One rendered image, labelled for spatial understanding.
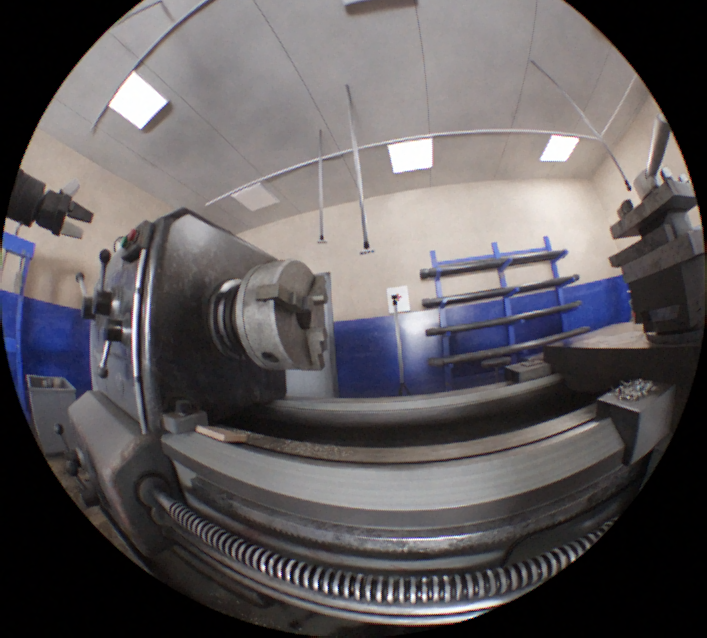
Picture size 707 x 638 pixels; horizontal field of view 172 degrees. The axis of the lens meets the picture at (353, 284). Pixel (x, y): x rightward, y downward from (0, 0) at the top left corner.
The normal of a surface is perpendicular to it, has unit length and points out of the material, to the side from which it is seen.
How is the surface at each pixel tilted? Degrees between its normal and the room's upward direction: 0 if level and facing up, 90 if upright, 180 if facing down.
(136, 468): 90
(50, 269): 90
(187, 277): 90
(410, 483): 36
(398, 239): 90
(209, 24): 180
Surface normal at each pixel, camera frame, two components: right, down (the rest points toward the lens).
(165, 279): 0.96, -0.14
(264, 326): -0.25, 0.04
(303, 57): 0.08, 0.97
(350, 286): -0.27, -0.21
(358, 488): -0.22, -0.91
